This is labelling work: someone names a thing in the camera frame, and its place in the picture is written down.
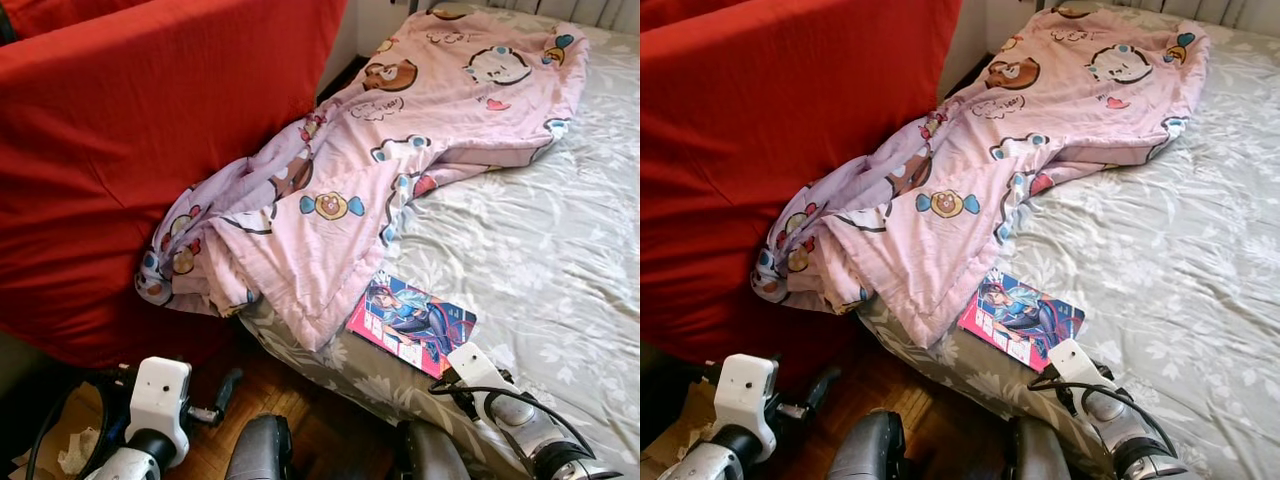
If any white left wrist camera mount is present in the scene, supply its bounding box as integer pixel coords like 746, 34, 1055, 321
715, 352, 781, 463
128, 357, 193, 469

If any colourful comic book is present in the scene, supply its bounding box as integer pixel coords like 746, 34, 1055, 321
957, 268, 1086, 373
345, 270, 479, 379

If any grey robot left leg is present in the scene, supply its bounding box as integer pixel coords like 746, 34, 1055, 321
825, 410, 906, 480
225, 415, 293, 480

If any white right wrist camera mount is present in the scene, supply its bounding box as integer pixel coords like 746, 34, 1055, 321
1045, 338, 1116, 393
445, 342, 516, 398

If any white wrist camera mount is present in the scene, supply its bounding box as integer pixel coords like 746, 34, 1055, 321
715, 352, 781, 463
1045, 338, 1116, 393
128, 357, 193, 469
445, 342, 516, 398

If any large red fabric cushion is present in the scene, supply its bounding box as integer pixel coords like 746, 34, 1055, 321
0, 0, 348, 371
640, 0, 963, 367
0, 0, 151, 41
640, 0, 716, 31

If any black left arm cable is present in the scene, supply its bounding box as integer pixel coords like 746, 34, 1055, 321
25, 378, 133, 480

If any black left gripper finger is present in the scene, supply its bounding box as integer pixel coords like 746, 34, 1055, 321
213, 368, 244, 411
810, 364, 842, 407

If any pink cartoon print blanket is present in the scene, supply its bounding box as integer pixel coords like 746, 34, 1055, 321
135, 5, 591, 353
752, 5, 1211, 349

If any bed with grey floral sheet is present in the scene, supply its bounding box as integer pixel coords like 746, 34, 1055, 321
855, 5, 1280, 480
240, 5, 641, 480

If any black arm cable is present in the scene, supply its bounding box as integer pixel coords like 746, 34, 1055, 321
25, 378, 133, 480
1028, 370, 1181, 459
430, 372, 601, 463

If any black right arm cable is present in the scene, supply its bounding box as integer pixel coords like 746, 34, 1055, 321
430, 372, 601, 463
1028, 370, 1181, 459

